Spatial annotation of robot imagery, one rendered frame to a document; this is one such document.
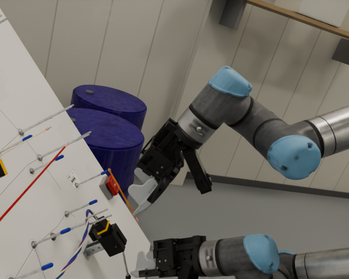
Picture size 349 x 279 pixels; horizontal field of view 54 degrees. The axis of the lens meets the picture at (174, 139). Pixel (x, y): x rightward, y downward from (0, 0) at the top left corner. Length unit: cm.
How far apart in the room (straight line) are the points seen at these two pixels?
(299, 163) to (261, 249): 20
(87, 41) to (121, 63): 33
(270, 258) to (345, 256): 17
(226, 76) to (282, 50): 297
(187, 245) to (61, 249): 27
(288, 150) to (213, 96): 18
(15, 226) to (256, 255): 46
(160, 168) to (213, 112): 16
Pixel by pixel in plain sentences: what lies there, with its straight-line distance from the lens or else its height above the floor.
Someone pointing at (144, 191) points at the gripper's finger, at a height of 127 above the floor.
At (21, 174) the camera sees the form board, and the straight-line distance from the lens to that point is 80.
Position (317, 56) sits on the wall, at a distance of 387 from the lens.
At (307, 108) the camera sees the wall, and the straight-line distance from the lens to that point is 402.
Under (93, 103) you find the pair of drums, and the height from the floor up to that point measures 87.
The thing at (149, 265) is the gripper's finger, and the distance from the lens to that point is 86.
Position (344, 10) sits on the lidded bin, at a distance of 322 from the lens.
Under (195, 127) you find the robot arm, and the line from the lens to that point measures 68.
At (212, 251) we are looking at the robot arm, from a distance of 75.
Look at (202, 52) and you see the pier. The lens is 306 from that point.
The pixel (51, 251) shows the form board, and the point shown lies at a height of 112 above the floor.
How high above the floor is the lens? 165
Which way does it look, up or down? 21 degrees down
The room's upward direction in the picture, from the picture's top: 18 degrees clockwise
